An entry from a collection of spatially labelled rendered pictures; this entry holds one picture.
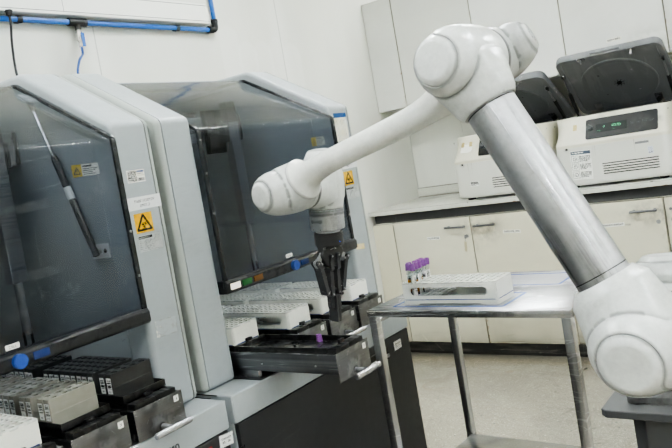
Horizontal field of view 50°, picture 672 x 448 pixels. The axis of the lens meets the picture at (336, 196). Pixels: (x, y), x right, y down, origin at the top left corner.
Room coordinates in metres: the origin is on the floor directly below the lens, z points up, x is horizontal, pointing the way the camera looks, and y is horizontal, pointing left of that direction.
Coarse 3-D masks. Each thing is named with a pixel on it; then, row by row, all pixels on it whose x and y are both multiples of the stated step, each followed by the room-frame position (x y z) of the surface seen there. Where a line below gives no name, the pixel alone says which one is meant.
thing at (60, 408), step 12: (84, 384) 1.54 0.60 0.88; (60, 396) 1.48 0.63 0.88; (72, 396) 1.50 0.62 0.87; (84, 396) 1.52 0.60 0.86; (96, 396) 1.54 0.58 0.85; (48, 408) 1.46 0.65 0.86; (60, 408) 1.47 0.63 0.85; (72, 408) 1.50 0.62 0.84; (84, 408) 1.52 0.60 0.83; (96, 408) 1.54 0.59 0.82; (48, 420) 1.46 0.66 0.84; (60, 420) 1.47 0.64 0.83
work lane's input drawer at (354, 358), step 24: (264, 336) 1.99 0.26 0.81; (288, 336) 1.94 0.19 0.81; (312, 336) 1.89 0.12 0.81; (336, 336) 1.84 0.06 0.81; (360, 336) 1.79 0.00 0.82; (240, 360) 1.89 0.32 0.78; (264, 360) 1.84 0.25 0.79; (288, 360) 1.79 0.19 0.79; (312, 360) 1.74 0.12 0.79; (336, 360) 1.70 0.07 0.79; (360, 360) 1.77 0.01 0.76
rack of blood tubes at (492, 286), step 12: (432, 276) 2.09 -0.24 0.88; (444, 276) 2.04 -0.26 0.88; (456, 276) 2.02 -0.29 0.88; (468, 276) 1.99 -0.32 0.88; (480, 276) 1.95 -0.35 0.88; (492, 276) 1.93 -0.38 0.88; (504, 276) 1.90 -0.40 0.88; (408, 288) 2.03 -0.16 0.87; (432, 288) 2.09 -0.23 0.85; (444, 288) 2.06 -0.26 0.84; (456, 288) 2.05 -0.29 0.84; (468, 288) 2.02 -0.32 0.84; (480, 288) 2.00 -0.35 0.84; (492, 288) 1.87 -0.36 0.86; (504, 288) 1.90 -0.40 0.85; (408, 300) 2.04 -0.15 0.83; (420, 300) 2.01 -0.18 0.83; (432, 300) 1.99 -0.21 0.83; (444, 300) 1.96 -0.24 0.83; (456, 300) 1.94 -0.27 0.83; (468, 300) 1.92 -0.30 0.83; (480, 300) 1.89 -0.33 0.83; (492, 300) 1.87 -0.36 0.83; (504, 300) 1.89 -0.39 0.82
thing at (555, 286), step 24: (528, 288) 1.98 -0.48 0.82; (552, 288) 1.93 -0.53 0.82; (384, 312) 2.02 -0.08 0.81; (408, 312) 1.97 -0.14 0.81; (432, 312) 1.92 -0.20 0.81; (456, 312) 1.87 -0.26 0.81; (480, 312) 1.83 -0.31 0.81; (504, 312) 1.79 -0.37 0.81; (528, 312) 1.75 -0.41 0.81; (552, 312) 1.71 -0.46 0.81; (456, 336) 2.37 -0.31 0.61; (576, 336) 1.70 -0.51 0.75; (384, 360) 2.05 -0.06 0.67; (456, 360) 2.38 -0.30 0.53; (576, 360) 1.69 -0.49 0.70; (384, 384) 2.05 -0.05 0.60; (576, 384) 1.69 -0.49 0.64; (576, 408) 1.70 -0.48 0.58
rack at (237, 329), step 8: (224, 320) 2.04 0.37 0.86; (232, 320) 2.03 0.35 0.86; (240, 320) 2.01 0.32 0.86; (248, 320) 1.98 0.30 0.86; (232, 328) 1.93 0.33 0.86; (240, 328) 1.95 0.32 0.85; (248, 328) 1.97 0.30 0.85; (256, 328) 1.99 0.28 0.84; (232, 336) 1.92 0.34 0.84; (240, 336) 1.94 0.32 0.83; (248, 336) 1.97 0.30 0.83; (232, 344) 1.93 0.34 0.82
